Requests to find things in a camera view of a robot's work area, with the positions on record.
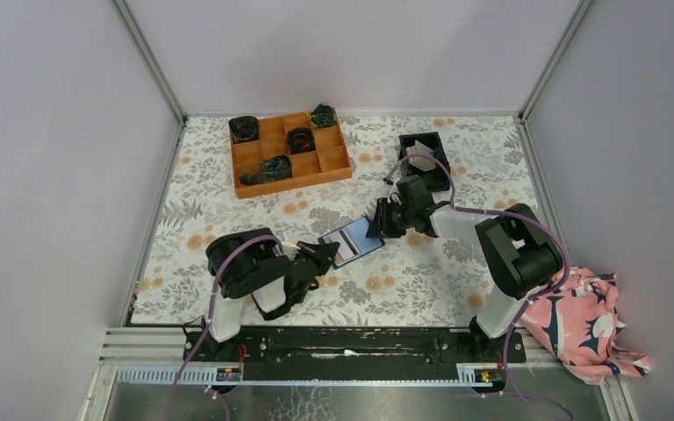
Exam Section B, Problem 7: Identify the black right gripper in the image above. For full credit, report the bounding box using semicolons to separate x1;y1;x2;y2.
365;198;414;239

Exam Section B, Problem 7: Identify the white card with black stripe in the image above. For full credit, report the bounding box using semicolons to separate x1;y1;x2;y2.
334;230;360;260

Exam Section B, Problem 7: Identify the blue leather card holder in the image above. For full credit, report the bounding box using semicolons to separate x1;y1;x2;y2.
318;217;385;269

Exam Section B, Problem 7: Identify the black plastic card bin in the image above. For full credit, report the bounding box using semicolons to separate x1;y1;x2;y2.
398;132;450;192

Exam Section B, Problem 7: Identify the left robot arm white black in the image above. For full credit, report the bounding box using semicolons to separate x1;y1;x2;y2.
203;228;341;360

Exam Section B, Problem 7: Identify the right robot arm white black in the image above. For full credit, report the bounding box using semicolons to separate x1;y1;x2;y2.
367;175;569;361

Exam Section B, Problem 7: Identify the stack of cards in bin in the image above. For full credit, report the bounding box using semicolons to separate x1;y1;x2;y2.
405;140;437;172

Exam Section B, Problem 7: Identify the floral table mat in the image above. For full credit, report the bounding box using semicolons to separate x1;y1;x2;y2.
130;116;539;327

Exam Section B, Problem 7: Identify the orange wooden compartment tray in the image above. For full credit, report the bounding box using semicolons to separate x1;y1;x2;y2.
229;110;353;199

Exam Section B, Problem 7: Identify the green rolled belt front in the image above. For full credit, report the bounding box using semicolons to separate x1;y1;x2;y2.
239;155;293;186

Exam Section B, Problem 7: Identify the black rolled belt centre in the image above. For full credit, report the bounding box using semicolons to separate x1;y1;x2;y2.
286;127;316;155

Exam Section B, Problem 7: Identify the green rolled belt top-right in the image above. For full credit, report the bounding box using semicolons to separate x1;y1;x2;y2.
310;103;338;129

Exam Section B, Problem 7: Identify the black rolled belt top-left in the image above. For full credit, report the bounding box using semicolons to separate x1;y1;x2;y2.
228;115;260;144

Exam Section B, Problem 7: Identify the pink patterned cloth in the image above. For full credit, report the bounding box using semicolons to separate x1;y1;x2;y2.
518;268;650;385

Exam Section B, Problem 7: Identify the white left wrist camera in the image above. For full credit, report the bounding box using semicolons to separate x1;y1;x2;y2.
281;241;300;259

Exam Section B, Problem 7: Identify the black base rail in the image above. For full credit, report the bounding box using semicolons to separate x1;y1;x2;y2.
183;326;527;382

